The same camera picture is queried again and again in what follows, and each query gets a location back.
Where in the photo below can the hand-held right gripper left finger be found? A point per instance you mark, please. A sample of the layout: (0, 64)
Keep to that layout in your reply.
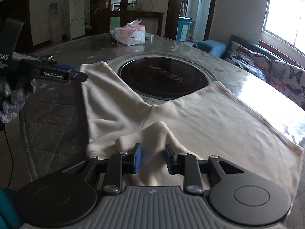
(137, 158)

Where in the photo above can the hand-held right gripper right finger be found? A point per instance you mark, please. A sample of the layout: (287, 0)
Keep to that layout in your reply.
(169, 159)

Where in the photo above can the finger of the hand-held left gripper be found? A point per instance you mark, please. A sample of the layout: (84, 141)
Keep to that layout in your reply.
(63, 66)
(79, 76)

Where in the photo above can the cream pants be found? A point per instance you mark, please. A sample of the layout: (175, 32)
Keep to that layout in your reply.
(202, 121)

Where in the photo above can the person's left hand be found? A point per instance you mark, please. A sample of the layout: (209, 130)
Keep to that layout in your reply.
(12, 105)

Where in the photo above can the water dispenser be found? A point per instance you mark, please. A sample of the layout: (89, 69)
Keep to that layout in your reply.
(55, 23)

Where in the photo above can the white refrigerator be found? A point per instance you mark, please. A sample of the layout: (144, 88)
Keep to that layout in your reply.
(76, 16)

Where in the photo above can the pink tissue pack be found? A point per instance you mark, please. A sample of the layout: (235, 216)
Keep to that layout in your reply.
(129, 34)

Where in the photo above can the small green pack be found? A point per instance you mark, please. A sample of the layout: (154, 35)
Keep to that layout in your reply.
(150, 36)

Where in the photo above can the round black built-in cooktop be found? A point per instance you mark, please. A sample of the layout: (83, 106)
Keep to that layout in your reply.
(164, 76)

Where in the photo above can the dark wooden sideboard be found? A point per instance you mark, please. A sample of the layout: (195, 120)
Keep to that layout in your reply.
(152, 20)

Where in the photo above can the light blue cabinet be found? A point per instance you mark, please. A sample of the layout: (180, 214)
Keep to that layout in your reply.
(183, 28)

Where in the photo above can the blue sofa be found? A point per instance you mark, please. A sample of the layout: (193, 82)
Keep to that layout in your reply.
(209, 47)

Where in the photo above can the butterfly print pillow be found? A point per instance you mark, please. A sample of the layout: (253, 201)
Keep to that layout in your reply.
(288, 81)
(245, 60)

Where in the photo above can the teal cloth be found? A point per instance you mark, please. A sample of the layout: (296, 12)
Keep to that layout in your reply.
(8, 210)

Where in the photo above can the window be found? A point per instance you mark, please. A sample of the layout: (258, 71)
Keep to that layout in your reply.
(283, 12)

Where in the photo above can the dark wooden door frame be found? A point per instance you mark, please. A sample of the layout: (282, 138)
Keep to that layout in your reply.
(174, 7)

